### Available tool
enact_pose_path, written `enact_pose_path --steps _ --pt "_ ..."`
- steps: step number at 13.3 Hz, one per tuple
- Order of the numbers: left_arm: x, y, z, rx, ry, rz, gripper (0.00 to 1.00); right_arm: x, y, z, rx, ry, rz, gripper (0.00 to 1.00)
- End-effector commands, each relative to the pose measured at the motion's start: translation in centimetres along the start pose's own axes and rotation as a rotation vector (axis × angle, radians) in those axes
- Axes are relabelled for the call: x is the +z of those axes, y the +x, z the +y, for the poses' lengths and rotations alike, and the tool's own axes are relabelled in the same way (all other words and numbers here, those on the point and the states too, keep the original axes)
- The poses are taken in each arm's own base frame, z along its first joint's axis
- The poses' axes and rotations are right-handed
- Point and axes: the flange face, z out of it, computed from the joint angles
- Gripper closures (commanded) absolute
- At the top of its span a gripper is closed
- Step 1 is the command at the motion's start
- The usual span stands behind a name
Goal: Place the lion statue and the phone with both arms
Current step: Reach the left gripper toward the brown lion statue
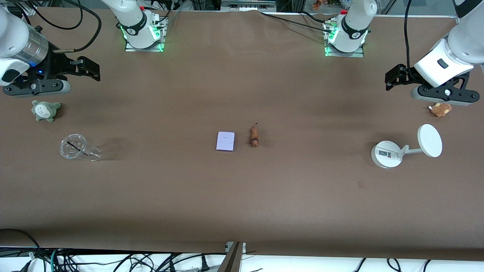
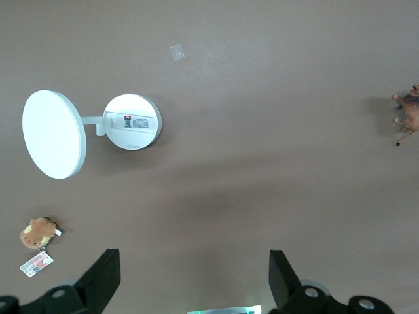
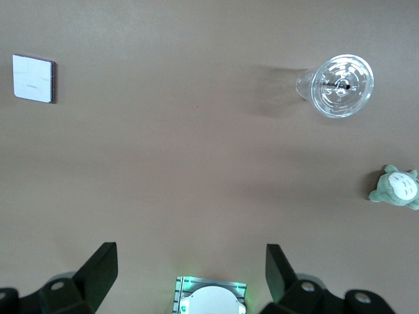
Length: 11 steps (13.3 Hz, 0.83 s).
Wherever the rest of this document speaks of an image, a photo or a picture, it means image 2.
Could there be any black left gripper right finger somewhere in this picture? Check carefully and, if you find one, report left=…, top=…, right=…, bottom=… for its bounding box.
left=268, top=249, right=395, bottom=314

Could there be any clear tape piece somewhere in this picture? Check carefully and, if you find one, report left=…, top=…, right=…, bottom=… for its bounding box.
left=170, top=44, right=187, bottom=62

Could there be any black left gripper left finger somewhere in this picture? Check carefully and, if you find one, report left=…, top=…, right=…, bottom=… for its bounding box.
left=0, top=248, right=120, bottom=314

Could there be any white round desk lamp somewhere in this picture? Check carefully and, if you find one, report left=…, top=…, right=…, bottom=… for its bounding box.
left=22, top=90, right=162, bottom=180

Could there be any printed card tag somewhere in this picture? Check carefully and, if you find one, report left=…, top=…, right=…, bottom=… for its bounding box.
left=19, top=253, right=54, bottom=278

